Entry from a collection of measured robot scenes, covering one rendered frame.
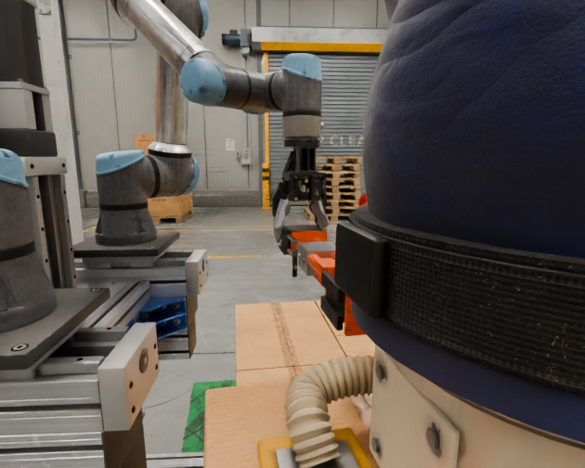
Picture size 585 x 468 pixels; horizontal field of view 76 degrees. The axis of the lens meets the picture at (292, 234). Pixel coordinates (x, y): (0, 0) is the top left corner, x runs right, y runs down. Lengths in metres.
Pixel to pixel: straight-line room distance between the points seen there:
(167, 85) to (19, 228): 0.60
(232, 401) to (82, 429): 0.20
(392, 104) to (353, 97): 10.28
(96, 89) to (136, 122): 1.20
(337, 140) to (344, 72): 1.68
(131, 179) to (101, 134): 10.06
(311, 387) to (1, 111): 0.70
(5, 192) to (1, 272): 0.10
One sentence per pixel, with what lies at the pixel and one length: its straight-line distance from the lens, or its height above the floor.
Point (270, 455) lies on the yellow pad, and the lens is 0.41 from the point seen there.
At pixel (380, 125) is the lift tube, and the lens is 0.18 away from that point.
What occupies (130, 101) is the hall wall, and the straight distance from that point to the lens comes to 10.87.
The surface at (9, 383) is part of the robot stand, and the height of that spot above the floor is 0.98.
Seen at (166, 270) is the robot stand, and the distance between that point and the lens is 1.01.
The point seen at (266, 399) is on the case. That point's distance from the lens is 0.52.
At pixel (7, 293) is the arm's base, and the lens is 0.59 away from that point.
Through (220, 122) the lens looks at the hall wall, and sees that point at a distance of 10.31.
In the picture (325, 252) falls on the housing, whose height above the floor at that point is 1.09.
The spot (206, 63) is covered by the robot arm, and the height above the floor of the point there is 1.41.
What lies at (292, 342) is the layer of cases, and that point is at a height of 0.54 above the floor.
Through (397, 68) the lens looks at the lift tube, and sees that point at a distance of 0.17.
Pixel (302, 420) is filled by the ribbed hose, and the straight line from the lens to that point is 0.38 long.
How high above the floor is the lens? 1.25
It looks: 11 degrees down
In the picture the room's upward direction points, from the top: straight up
